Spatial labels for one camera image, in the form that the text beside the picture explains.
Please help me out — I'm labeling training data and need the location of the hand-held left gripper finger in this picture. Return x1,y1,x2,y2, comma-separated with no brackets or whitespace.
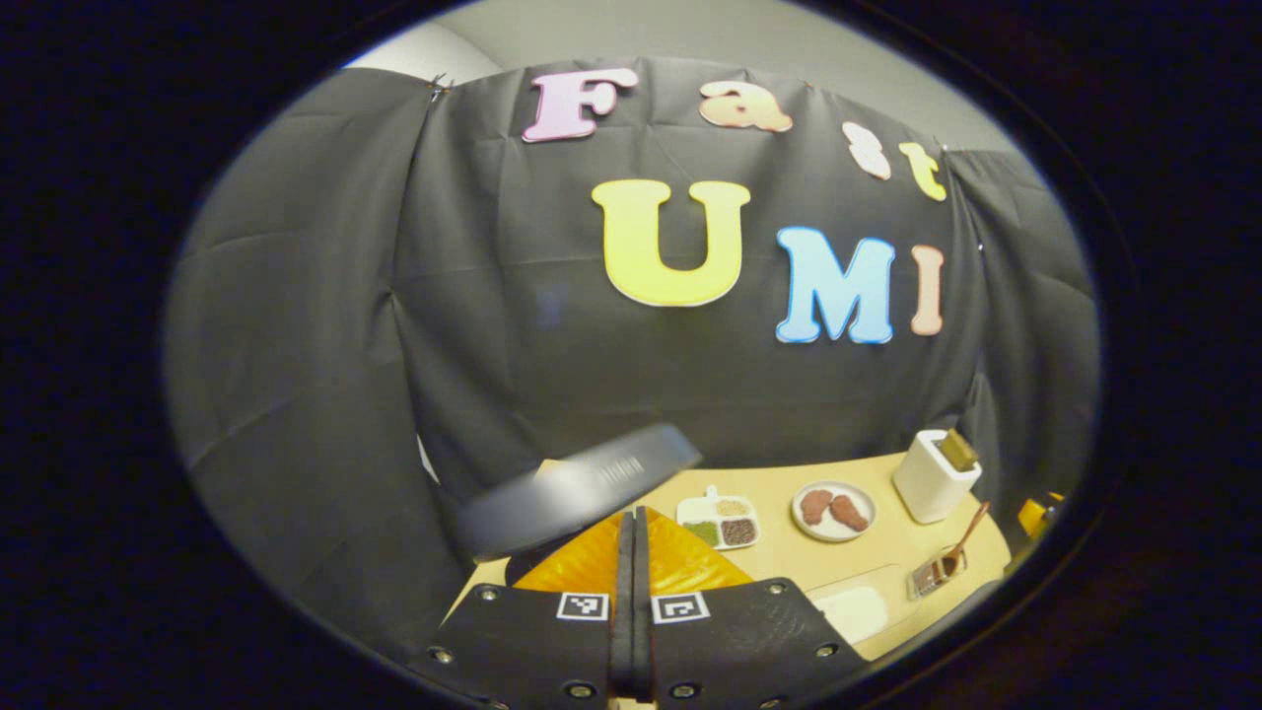
631,508,869,710
409,508,637,710

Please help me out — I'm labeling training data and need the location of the brown wooden spoon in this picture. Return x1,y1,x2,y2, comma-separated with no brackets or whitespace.
942,501,991,578

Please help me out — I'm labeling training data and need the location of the silver black rice cooker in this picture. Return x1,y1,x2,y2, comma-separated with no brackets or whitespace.
456,424,703,588

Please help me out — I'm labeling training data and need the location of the white divided dish of beans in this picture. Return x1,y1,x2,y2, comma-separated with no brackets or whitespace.
676,485,761,551

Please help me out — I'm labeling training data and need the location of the brown toast slice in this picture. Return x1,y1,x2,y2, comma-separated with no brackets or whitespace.
937,428,979,471

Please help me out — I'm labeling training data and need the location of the white toaster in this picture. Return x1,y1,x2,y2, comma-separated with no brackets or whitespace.
892,429,983,525

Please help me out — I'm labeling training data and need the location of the clear glass tray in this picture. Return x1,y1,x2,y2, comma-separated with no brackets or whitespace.
804,564,923,647

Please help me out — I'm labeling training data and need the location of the white round plate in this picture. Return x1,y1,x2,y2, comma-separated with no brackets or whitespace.
791,480,877,543

